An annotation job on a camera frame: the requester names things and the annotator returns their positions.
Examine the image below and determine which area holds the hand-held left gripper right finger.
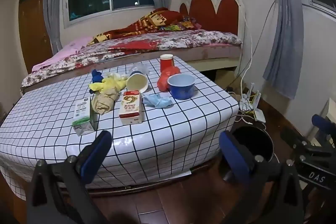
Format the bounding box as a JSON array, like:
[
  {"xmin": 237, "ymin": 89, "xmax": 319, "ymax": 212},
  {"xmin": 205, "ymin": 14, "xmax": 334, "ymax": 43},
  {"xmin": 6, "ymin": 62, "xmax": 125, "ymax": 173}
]
[{"xmin": 219, "ymin": 130, "xmax": 310, "ymax": 224}]

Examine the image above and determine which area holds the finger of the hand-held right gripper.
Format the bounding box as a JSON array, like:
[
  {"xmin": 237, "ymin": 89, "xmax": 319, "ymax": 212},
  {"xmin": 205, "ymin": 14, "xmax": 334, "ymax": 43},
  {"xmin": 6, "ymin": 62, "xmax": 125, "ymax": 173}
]
[
  {"xmin": 312, "ymin": 114, "xmax": 336, "ymax": 147},
  {"xmin": 280, "ymin": 127, "xmax": 333, "ymax": 157}
]

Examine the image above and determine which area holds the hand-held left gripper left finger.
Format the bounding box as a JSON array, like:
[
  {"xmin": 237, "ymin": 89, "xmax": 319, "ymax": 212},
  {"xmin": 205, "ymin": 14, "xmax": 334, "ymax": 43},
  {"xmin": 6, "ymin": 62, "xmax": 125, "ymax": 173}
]
[{"xmin": 26, "ymin": 130, "xmax": 113, "ymax": 224}]

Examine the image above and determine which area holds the black trash bin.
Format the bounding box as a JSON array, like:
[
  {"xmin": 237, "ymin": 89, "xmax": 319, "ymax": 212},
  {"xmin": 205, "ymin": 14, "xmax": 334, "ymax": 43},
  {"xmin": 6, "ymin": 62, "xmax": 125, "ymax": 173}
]
[{"xmin": 219, "ymin": 125, "xmax": 275, "ymax": 182}]

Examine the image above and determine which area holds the green and white carton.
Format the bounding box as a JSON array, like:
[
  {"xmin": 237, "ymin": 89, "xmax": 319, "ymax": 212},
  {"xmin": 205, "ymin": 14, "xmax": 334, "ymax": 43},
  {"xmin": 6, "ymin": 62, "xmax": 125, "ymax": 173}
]
[{"xmin": 72, "ymin": 97, "xmax": 95, "ymax": 136}]

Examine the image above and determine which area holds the brown paper bag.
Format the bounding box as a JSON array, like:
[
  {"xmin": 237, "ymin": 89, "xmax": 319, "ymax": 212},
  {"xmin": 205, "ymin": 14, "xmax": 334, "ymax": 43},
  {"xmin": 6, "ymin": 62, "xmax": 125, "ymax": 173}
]
[{"xmin": 91, "ymin": 88, "xmax": 120, "ymax": 115}]

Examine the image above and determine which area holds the red and white carton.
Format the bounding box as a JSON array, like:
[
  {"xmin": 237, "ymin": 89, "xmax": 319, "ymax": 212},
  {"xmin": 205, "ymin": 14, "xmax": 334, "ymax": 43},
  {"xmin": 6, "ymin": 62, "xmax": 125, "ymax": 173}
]
[{"xmin": 119, "ymin": 91, "xmax": 143, "ymax": 125}]

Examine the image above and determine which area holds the yellow rubber glove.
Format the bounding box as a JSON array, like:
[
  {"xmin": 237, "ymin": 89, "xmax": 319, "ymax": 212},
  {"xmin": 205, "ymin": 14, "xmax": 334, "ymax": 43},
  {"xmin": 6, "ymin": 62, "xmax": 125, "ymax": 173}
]
[{"xmin": 89, "ymin": 74, "xmax": 129, "ymax": 94}]

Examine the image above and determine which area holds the dark blue cloth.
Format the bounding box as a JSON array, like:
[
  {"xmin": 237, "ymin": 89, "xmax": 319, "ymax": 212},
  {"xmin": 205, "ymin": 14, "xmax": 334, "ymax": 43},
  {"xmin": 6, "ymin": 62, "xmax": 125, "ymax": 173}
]
[{"xmin": 91, "ymin": 69, "xmax": 104, "ymax": 84}]

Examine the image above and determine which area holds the blue paper bowl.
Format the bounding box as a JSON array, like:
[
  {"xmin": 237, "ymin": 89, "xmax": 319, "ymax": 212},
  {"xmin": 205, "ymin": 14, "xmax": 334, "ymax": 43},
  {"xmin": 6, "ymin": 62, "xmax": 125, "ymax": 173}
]
[{"xmin": 167, "ymin": 73, "xmax": 196, "ymax": 101}]

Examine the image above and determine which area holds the light blue face mask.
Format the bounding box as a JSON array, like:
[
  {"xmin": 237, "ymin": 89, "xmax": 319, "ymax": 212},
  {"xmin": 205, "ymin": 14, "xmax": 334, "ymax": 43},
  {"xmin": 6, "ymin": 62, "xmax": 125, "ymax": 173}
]
[{"xmin": 142, "ymin": 93, "xmax": 174, "ymax": 109}]

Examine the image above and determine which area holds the blue paper cup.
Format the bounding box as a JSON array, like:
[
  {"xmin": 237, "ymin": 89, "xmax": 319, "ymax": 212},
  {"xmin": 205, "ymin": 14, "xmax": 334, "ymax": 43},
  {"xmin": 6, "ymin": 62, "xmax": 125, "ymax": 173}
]
[{"xmin": 126, "ymin": 71, "xmax": 149, "ymax": 93}]

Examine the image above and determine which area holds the clear plastic wrapper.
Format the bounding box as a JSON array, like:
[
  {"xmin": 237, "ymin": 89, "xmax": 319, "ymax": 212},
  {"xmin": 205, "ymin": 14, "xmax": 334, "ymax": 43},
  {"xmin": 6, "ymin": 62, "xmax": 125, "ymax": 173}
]
[{"xmin": 129, "ymin": 62, "xmax": 150, "ymax": 76}]

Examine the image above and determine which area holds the red paper cup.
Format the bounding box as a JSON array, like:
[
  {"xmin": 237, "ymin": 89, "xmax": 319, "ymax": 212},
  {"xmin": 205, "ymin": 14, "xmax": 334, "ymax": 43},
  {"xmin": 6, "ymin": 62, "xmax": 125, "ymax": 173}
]
[{"xmin": 160, "ymin": 54, "xmax": 174, "ymax": 73}]

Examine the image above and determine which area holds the white desk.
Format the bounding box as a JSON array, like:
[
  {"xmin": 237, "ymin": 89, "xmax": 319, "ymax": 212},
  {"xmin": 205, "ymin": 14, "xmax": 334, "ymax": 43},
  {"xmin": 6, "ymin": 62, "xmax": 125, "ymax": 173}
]
[{"xmin": 322, "ymin": 98, "xmax": 336, "ymax": 122}]

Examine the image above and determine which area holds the flat white router box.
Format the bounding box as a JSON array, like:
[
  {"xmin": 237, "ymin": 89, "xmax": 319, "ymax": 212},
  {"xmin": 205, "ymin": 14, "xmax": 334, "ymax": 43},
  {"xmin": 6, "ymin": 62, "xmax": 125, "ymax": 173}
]
[{"xmin": 252, "ymin": 108, "xmax": 266, "ymax": 123}]

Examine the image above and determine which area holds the white router with antennas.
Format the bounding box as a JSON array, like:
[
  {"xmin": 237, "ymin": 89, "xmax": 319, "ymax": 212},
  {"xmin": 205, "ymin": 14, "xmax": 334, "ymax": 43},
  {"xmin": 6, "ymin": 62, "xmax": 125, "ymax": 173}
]
[{"xmin": 239, "ymin": 82, "xmax": 261, "ymax": 113}]

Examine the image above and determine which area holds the white checkered tablecloth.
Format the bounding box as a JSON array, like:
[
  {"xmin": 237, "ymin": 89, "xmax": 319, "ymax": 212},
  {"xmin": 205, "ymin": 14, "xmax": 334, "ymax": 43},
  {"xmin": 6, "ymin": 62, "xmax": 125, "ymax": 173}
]
[{"xmin": 0, "ymin": 55, "xmax": 240, "ymax": 201}]

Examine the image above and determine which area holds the grey tied curtain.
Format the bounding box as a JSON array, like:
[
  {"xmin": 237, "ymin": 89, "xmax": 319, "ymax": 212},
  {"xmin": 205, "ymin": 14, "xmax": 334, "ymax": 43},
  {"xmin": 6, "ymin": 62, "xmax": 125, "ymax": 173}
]
[{"xmin": 262, "ymin": 0, "xmax": 305, "ymax": 100}]

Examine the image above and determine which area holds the pink blanket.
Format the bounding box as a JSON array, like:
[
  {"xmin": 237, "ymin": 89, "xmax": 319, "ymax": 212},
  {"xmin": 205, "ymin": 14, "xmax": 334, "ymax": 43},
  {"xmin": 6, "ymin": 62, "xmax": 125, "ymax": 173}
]
[{"xmin": 32, "ymin": 35, "xmax": 93, "ymax": 72}]

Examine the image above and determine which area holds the bed with floral sheet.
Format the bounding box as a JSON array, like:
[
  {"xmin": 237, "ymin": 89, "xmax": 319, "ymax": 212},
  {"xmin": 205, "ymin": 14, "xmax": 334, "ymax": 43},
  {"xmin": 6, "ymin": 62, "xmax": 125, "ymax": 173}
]
[{"xmin": 20, "ymin": 29, "xmax": 242, "ymax": 94}]

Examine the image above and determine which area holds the brown wooden door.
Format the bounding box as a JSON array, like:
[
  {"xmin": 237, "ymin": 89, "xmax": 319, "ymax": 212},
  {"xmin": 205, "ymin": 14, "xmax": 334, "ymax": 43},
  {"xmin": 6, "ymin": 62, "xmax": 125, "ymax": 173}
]
[{"xmin": 18, "ymin": 0, "xmax": 54, "ymax": 75}]

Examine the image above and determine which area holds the red patterned blanket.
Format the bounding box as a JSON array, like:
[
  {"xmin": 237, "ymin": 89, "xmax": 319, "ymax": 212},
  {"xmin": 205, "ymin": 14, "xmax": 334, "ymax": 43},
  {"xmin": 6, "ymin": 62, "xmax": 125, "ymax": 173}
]
[{"xmin": 87, "ymin": 7, "xmax": 202, "ymax": 46}]

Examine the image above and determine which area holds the red and white headboard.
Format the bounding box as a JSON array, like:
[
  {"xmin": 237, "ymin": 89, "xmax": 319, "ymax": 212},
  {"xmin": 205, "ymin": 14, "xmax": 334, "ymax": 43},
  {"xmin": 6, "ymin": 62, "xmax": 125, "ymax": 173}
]
[{"xmin": 179, "ymin": 0, "xmax": 244, "ymax": 35}]

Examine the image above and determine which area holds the yellow network cable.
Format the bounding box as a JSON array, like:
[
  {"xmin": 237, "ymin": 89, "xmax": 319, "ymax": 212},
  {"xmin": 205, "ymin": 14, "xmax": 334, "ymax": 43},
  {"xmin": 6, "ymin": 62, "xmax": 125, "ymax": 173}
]
[{"xmin": 247, "ymin": 91, "xmax": 260, "ymax": 120}]

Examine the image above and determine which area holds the white wall cable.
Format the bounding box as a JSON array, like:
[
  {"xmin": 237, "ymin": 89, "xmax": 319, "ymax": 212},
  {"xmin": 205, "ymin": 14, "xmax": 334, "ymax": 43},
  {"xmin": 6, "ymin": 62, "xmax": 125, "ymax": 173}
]
[{"xmin": 231, "ymin": 0, "xmax": 254, "ymax": 93}]

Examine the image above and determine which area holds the black wall cable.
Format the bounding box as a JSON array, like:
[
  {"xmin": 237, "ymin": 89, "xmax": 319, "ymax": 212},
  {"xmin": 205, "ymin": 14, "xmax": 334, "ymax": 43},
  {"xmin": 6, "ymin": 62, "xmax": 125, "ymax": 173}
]
[{"xmin": 235, "ymin": 0, "xmax": 277, "ymax": 80}]

